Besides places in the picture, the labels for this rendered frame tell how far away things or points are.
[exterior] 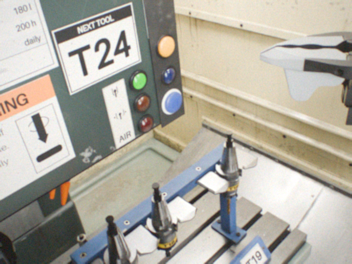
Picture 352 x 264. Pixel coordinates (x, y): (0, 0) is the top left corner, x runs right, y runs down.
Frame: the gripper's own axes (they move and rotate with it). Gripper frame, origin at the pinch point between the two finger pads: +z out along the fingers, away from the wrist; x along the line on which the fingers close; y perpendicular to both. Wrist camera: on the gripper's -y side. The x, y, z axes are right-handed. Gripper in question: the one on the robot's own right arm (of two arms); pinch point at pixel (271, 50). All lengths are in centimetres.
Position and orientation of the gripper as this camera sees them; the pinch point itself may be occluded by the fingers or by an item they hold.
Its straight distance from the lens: 45.3
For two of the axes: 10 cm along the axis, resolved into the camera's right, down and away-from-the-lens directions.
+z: -9.6, -0.8, 2.8
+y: 1.0, 8.1, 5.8
